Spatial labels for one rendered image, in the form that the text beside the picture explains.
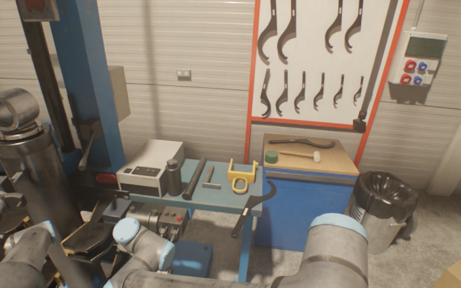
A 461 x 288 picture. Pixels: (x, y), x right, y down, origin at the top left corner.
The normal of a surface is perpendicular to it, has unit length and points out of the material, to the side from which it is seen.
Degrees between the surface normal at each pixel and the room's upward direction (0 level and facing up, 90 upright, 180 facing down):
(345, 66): 90
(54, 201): 90
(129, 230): 19
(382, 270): 0
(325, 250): 24
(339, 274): 9
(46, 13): 90
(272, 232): 90
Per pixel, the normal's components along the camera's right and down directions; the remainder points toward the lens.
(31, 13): 0.45, 0.43
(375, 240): -0.37, 0.47
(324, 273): -0.28, -0.87
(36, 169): 0.73, 0.34
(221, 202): 0.04, -0.88
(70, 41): -0.12, 0.46
